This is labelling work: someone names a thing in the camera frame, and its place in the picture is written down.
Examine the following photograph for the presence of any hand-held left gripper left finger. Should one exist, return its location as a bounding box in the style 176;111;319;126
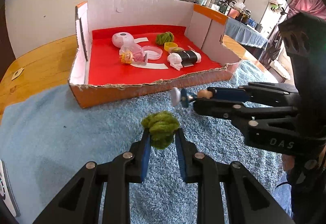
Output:
33;128;153;224

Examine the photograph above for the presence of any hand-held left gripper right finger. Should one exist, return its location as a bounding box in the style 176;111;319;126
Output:
174;128;296;224

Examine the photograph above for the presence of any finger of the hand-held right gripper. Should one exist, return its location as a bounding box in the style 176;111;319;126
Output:
207;82;299;106
194;99;299;128

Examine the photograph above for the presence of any green yarn ball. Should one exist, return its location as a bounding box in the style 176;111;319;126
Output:
141;111;180;150

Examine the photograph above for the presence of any dark-haired blue figurine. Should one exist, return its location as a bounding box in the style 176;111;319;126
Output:
171;87;213;108

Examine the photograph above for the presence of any black white plush sushi roll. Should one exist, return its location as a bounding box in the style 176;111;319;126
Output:
167;49;202;71

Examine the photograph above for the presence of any orange cardboard box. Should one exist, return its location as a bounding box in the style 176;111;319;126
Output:
68;0;242;109

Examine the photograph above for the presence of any green lettuce toy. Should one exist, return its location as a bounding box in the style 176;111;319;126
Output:
156;31;176;46

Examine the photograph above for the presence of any clear plastic capsule lid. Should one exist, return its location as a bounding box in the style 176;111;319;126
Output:
142;45;163;60

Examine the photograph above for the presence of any yellow-haired figurine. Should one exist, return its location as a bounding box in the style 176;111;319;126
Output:
120;51;148;65

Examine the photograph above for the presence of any clear plastic capsule dome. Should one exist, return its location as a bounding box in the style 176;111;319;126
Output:
120;44;149;66

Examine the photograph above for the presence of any pink toy camera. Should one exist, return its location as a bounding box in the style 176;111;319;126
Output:
112;32;135;48

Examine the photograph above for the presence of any cloth covered side table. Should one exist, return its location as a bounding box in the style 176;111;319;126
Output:
224;17;269;60

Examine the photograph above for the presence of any blue fluffy towel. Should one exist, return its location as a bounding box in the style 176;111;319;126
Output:
0;59;296;224

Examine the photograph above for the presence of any white refrigerator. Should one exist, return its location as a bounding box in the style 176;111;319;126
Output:
243;0;289;36

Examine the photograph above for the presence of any cluttered side table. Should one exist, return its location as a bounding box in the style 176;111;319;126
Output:
196;0;264;32

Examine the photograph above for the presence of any white remote device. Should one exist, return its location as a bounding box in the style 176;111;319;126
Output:
0;160;20;217

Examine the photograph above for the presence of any dark wooden door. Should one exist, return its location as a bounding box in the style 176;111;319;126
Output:
0;3;16;71

